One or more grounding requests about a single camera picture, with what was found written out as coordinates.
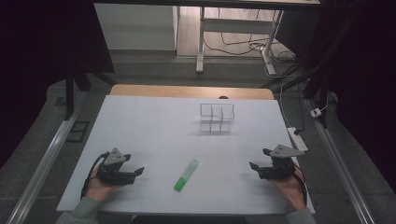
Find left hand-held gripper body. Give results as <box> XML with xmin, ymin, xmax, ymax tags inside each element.
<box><xmin>96</xmin><ymin>147</ymin><xmax>137</xmax><ymax>187</ymax></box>

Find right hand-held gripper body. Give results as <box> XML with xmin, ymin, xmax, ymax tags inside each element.
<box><xmin>258</xmin><ymin>144</ymin><xmax>305</xmax><ymax>181</ymax></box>

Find green highlighter pen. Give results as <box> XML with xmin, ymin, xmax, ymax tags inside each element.
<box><xmin>173</xmin><ymin>159</ymin><xmax>199</xmax><ymax>192</ymax></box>

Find clear acrylic organizer box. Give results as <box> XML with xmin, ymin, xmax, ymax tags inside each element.
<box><xmin>199</xmin><ymin>103</ymin><xmax>235</xmax><ymax>133</ymax></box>

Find person's right hand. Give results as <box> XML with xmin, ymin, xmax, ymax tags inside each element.
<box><xmin>269</xmin><ymin>166</ymin><xmax>308</xmax><ymax>212</ymax></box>

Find person's left hand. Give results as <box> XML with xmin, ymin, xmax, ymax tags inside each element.
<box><xmin>84</xmin><ymin>165</ymin><xmax>124</xmax><ymax>203</ymax></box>

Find white power strip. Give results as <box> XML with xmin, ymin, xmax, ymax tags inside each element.
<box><xmin>287</xmin><ymin>126</ymin><xmax>309</xmax><ymax>153</ymax></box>

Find white table cover sheet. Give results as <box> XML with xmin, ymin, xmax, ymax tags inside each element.
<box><xmin>56</xmin><ymin>94</ymin><xmax>316</xmax><ymax>216</ymax></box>

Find black stand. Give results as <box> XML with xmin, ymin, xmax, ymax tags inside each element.
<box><xmin>64</xmin><ymin>55</ymin><xmax>118</xmax><ymax>121</ymax></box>
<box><xmin>262</xmin><ymin>12</ymin><xmax>359</xmax><ymax>129</ymax></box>

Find black curtain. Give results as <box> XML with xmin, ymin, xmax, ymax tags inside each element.
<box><xmin>275</xmin><ymin>0</ymin><xmax>396</xmax><ymax>194</ymax></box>
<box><xmin>0</xmin><ymin>0</ymin><xmax>116</xmax><ymax>171</ymax></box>

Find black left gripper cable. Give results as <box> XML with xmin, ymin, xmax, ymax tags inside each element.
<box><xmin>80</xmin><ymin>151</ymin><xmax>110</xmax><ymax>201</ymax></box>

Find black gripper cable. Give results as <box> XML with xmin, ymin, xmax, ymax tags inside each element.
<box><xmin>292</xmin><ymin>166</ymin><xmax>309</xmax><ymax>207</ymax></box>
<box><xmin>80</xmin><ymin>151</ymin><xmax>110</xmax><ymax>201</ymax></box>

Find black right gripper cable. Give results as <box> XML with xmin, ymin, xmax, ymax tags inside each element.
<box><xmin>292</xmin><ymin>166</ymin><xmax>309</xmax><ymax>207</ymax></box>

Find white cable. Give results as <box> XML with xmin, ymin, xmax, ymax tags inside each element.
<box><xmin>278</xmin><ymin>82</ymin><xmax>295</xmax><ymax>129</ymax></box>

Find black rectangular floor frame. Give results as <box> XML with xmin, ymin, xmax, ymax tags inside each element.
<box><xmin>65</xmin><ymin>120</ymin><xmax>91</xmax><ymax>144</ymax></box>

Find aluminium rail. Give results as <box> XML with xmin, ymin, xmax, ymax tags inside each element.
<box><xmin>5</xmin><ymin>90</ymin><xmax>88</xmax><ymax>224</ymax></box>
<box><xmin>304</xmin><ymin>98</ymin><xmax>377</xmax><ymax>224</ymax></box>

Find black floor cables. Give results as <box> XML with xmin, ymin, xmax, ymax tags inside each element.
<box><xmin>203</xmin><ymin>7</ymin><xmax>297</xmax><ymax>64</ymax></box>

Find white desk frame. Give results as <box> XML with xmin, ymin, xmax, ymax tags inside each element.
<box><xmin>195</xmin><ymin>6</ymin><xmax>285</xmax><ymax>77</ymax></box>

